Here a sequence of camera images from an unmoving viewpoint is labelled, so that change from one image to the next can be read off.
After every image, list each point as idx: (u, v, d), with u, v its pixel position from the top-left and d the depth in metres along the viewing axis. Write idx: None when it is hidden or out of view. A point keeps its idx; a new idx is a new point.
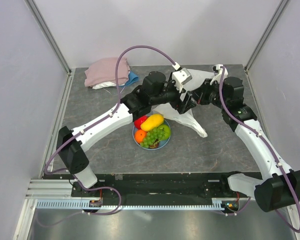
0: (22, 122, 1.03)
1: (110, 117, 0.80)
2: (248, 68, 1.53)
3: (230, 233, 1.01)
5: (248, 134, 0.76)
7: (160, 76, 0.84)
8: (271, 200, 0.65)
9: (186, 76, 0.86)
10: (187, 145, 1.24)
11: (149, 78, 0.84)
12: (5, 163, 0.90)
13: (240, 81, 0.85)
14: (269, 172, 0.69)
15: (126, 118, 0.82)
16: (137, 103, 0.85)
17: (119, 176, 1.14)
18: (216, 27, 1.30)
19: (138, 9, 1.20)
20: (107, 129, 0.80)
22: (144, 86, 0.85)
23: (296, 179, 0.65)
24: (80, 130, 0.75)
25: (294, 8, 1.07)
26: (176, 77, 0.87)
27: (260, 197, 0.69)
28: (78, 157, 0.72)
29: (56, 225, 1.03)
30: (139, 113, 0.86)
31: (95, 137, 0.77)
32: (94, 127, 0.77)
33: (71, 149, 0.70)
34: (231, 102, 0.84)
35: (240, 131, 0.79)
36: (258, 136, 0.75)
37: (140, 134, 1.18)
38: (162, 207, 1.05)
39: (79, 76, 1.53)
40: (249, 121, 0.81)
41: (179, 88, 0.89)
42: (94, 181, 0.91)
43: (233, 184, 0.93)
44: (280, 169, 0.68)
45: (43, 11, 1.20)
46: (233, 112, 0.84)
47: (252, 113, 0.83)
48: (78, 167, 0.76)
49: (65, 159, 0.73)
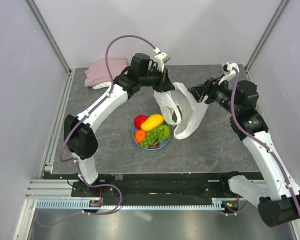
0: (22, 123, 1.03)
1: (108, 98, 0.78)
2: (248, 68, 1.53)
3: (230, 233, 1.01)
5: (258, 148, 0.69)
7: (145, 55, 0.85)
8: (276, 219, 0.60)
9: (165, 55, 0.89)
10: (187, 145, 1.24)
11: (136, 56, 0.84)
12: (5, 164, 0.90)
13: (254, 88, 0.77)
14: (277, 192, 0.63)
15: (123, 96, 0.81)
16: (128, 81, 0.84)
17: (119, 176, 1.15)
18: (216, 27, 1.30)
19: (137, 9, 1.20)
20: (108, 109, 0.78)
22: (132, 65, 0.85)
23: None
24: (85, 114, 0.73)
25: (295, 7, 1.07)
26: (156, 58, 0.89)
27: (264, 212, 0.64)
28: (90, 139, 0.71)
29: (56, 225, 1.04)
30: (132, 90, 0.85)
31: (99, 119, 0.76)
32: (97, 109, 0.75)
33: (83, 132, 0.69)
34: (242, 110, 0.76)
35: (249, 143, 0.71)
36: (269, 151, 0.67)
37: (140, 134, 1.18)
38: (161, 207, 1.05)
39: (79, 76, 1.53)
40: (260, 134, 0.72)
41: (161, 68, 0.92)
42: (96, 176, 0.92)
43: (233, 187, 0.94)
44: (290, 190, 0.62)
45: (43, 11, 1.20)
46: (243, 122, 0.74)
47: (263, 123, 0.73)
48: (90, 150, 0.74)
49: (76, 146, 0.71)
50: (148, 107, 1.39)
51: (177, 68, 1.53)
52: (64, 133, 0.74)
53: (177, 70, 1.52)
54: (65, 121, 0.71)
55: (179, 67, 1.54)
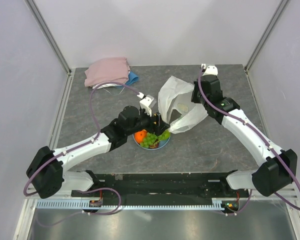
0: (22, 122, 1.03)
1: (91, 143, 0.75)
2: (248, 68, 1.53)
3: (230, 233, 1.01)
5: (235, 124, 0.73)
7: (133, 111, 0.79)
8: (269, 184, 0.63)
9: (151, 100, 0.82)
10: (187, 145, 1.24)
11: (123, 112, 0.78)
12: (5, 164, 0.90)
13: (215, 76, 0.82)
14: (262, 156, 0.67)
15: (105, 146, 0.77)
16: (115, 135, 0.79)
17: (119, 176, 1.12)
18: (216, 27, 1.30)
19: (137, 9, 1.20)
20: (86, 155, 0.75)
22: (118, 119, 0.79)
23: (288, 159, 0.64)
24: (63, 151, 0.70)
25: (294, 7, 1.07)
26: (142, 104, 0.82)
27: (259, 183, 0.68)
28: (55, 178, 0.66)
29: (55, 225, 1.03)
30: (117, 144, 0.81)
31: (74, 161, 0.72)
32: (76, 150, 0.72)
33: (51, 169, 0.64)
34: (211, 97, 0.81)
35: (227, 122, 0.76)
36: (245, 124, 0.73)
37: (141, 134, 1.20)
38: (161, 207, 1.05)
39: (79, 76, 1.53)
40: (234, 112, 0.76)
41: (149, 113, 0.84)
42: (91, 182, 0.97)
43: (233, 184, 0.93)
44: (272, 151, 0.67)
45: (43, 11, 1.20)
46: (216, 105, 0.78)
47: (235, 103, 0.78)
48: (50, 190, 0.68)
49: (40, 180, 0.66)
50: None
51: (177, 68, 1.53)
52: (31, 166, 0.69)
53: (177, 70, 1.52)
54: (39, 152, 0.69)
55: (179, 67, 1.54)
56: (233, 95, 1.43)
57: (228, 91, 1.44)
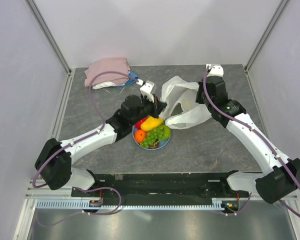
0: (22, 122, 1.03)
1: (97, 134, 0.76)
2: (248, 68, 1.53)
3: (230, 233, 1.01)
5: (241, 129, 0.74)
7: (135, 100, 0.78)
8: (274, 192, 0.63)
9: (151, 86, 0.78)
10: (187, 145, 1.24)
11: (125, 102, 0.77)
12: (5, 164, 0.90)
13: (220, 77, 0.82)
14: (268, 165, 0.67)
15: (111, 136, 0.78)
16: (120, 125, 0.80)
17: (119, 176, 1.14)
18: (216, 27, 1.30)
19: (137, 8, 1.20)
20: (94, 145, 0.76)
22: (121, 110, 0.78)
23: (296, 168, 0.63)
24: (70, 142, 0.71)
25: (294, 7, 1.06)
26: (143, 91, 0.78)
27: (262, 190, 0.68)
28: (64, 169, 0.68)
29: (55, 225, 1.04)
30: (122, 134, 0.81)
31: (81, 152, 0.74)
32: (83, 141, 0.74)
33: (60, 160, 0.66)
34: (216, 99, 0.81)
35: (232, 127, 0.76)
36: (251, 130, 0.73)
37: (141, 134, 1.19)
38: (161, 207, 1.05)
39: (79, 76, 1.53)
40: (240, 116, 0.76)
41: (152, 99, 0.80)
42: (92, 182, 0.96)
43: (233, 184, 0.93)
44: (278, 160, 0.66)
45: (43, 11, 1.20)
46: (222, 108, 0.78)
47: (241, 107, 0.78)
48: (60, 180, 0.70)
49: (47, 173, 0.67)
50: None
51: (177, 68, 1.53)
52: (40, 157, 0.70)
53: (177, 70, 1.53)
54: (48, 143, 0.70)
55: (179, 67, 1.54)
56: (233, 94, 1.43)
57: (228, 91, 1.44)
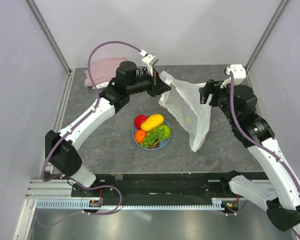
0: (22, 122, 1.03)
1: (93, 112, 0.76)
2: (248, 68, 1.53)
3: (230, 233, 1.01)
5: (266, 158, 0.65)
7: (130, 64, 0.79)
8: (289, 226, 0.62)
9: (152, 57, 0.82)
10: (187, 145, 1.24)
11: (120, 67, 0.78)
12: (5, 164, 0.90)
13: (252, 91, 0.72)
14: (290, 202, 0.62)
15: (108, 111, 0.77)
16: (115, 94, 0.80)
17: (119, 176, 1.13)
18: (216, 27, 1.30)
19: (138, 9, 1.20)
20: (93, 124, 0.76)
22: (117, 78, 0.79)
23: None
24: (68, 130, 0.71)
25: (295, 7, 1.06)
26: (143, 61, 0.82)
27: (274, 213, 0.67)
28: (72, 156, 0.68)
29: (56, 225, 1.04)
30: (120, 104, 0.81)
31: (83, 135, 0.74)
32: (81, 125, 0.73)
33: (64, 149, 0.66)
34: (242, 117, 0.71)
35: (255, 151, 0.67)
36: (279, 161, 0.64)
37: (141, 134, 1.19)
38: (162, 207, 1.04)
39: (79, 76, 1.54)
40: (268, 141, 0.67)
41: (150, 71, 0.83)
42: (94, 178, 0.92)
43: (235, 188, 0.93)
44: None
45: (43, 11, 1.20)
46: (248, 128, 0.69)
47: (270, 129, 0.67)
48: (73, 168, 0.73)
49: (59, 164, 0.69)
50: (148, 107, 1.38)
51: (177, 68, 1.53)
52: (45, 151, 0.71)
53: (177, 70, 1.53)
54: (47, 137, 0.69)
55: (179, 67, 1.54)
56: None
57: None
